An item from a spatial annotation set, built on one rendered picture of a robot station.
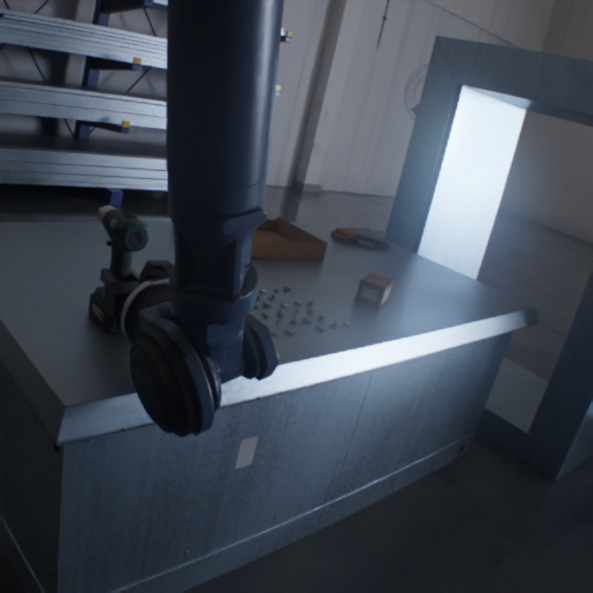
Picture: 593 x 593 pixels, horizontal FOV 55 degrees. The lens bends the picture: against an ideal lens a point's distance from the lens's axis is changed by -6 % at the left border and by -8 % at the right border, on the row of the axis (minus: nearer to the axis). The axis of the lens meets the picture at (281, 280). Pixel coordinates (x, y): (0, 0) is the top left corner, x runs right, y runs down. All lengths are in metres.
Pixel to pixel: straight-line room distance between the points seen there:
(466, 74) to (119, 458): 2.13
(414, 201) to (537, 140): 8.57
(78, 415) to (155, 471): 0.30
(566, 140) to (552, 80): 8.54
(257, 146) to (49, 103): 4.17
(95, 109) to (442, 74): 2.94
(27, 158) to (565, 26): 9.26
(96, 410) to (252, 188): 0.47
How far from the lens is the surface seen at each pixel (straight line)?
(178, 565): 1.50
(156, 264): 1.06
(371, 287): 1.70
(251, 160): 0.69
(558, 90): 2.50
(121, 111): 5.03
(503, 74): 2.63
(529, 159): 11.30
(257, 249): 1.87
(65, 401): 0.99
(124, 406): 1.03
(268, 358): 0.93
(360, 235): 2.42
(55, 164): 4.80
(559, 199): 10.98
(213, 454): 1.32
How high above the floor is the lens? 1.18
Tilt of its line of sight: 18 degrees down
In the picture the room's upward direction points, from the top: 13 degrees clockwise
